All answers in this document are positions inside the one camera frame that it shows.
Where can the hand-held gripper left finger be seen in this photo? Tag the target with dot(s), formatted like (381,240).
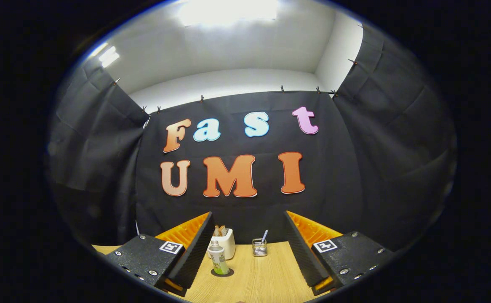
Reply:
(195,252)

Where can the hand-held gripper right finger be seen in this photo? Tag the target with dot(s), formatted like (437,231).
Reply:
(302,252)

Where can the clear green label juice bottle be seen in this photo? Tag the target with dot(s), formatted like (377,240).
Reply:
(219,261)

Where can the round dark brown coaster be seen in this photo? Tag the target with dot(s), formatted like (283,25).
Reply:
(230,273)

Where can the white box container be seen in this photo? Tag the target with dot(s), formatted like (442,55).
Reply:
(230,246)

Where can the white pen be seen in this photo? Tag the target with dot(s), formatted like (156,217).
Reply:
(264,235)

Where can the metal mesh pen holder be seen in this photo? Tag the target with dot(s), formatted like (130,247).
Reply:
(259,249)

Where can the wooden table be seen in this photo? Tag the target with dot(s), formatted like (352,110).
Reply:
(266,282)

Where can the black backdrop cloth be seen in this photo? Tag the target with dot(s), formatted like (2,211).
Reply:
(334,176)

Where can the small ceiling light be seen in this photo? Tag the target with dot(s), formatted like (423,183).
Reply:
(108,57)

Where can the large ceiling light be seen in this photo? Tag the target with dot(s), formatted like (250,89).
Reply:
(228,10)

